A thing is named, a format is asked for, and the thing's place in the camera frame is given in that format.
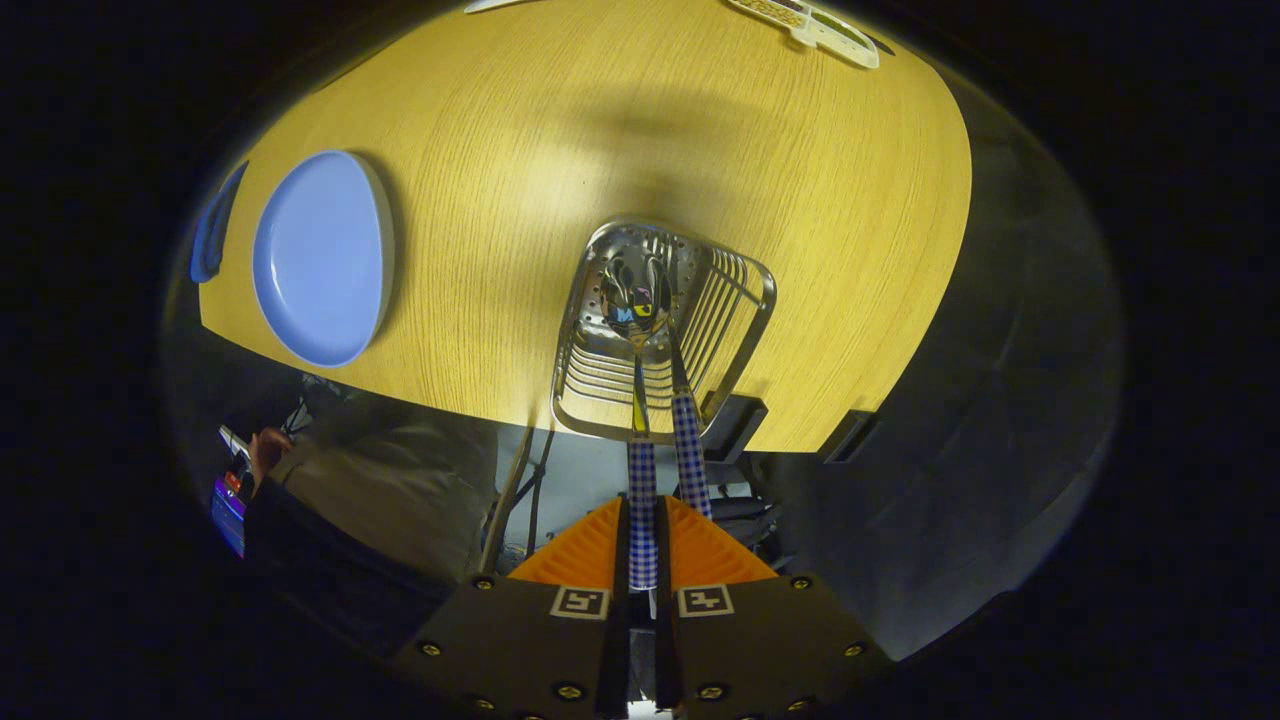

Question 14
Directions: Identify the black table bracket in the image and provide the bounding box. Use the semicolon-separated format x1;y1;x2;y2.
822;408;878;464
697;394;770;463

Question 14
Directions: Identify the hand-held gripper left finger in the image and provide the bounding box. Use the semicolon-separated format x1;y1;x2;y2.
390;496;631;720

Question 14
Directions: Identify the blue round plate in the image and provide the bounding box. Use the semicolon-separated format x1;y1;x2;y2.
251;149;396;369

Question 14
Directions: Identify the metal wire cutlery rack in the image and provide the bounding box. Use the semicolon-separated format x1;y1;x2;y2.
550;217;778;444

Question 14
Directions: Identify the fork with checked handle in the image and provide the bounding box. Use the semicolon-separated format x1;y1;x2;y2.
640;250;714;521

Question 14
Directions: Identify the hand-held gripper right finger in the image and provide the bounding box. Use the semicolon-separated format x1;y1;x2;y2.
655;494;896;720

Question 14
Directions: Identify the spoon with checked handle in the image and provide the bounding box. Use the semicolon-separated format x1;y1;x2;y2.
600;280;669;593

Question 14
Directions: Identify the white divided condiment dish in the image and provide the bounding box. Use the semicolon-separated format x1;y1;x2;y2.
725;0;881;70

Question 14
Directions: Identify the blue folded cloth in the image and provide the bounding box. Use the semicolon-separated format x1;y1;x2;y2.
189;160;250;285

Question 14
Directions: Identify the grey metal table leg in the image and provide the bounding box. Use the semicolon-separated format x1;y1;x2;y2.
478;425;536;576

